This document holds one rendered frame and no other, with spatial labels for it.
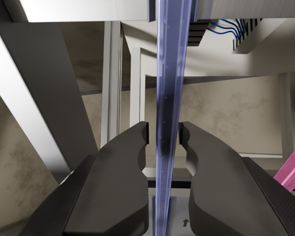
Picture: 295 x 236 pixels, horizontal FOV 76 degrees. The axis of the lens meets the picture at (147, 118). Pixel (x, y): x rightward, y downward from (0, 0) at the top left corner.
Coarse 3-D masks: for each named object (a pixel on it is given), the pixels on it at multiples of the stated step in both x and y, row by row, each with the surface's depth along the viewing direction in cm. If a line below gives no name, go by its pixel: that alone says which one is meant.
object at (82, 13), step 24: (24, 0) 9; (48, 0) 9; (72, 0) 9; (96, 0) 9; (120, 0) 9; (144, 0) 9; (192, 0) 9; (216, 0) 9; (240, 0) 9; (264, 0) 9; (288, 0) 8
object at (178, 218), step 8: (152, 184) 28; (176, 184) 27; (184, 184) 27; (152, 192) 21; (176, 192) 21; (184, 192) 21; (152, 200) 21; (176, 200) 22; (184, 200) 22; (152, 208) 23; (176, 208) 23; (184, 208) 23; (152, 216) 24; (168, 216) 24; (176, 216) 25; (184, 216) 25; (152, 224) 26; (168, 224) 26; (176, 224) 26; (184, 224) 26; (152, 232) 28; (168, 232) 29; (176, 232) 29; (184, 232) 28; (192, 232) 28
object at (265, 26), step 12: (192, 24) 38; (204, 24) 38; (216, 24) 44; (252, 24) 43; (264, 24) 41; (276, 24) 41; (192, 36) 43; (240, 36) 48; (252, 36) 46; (264, 36) 46; (240, 48) 52; (252, 48) 52
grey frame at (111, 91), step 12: (108, 24) 48; (120, 24) 48; (108, 36) 48; (120, 36) 49; (108, 48) 47; (120, 48) 49; (108, 60) 47; (120, 60) 49; (108, 72) 47; (120, 72) 49; (108, 84) 46; (120, 84) 49; (108, 96) 46; (120, 96) 49; (108, 108) 46; (120, 108) 49; (108, 120) 46; (108, 132) 46
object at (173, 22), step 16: (160, 0) 7; (176, 0) 7; (160, 16) 8; (176, 16) 8; (160, 32) 8; (176, 32) 8; (160, 48) 9; (176, 48) 9; (160, 64) 9; (176, 64) 9; (160, 80) 10; (176, 80) 10; (160, 96) 11; (176, 96) 11; (160, 112) 11; (176, 112) 11; (160, 128) 12; (176, 128) 12; (160, 144) 13; (160, 160) 15; (160, 176) 16; (160, 192) 18; (160, 208) 20; (160, 224) 24
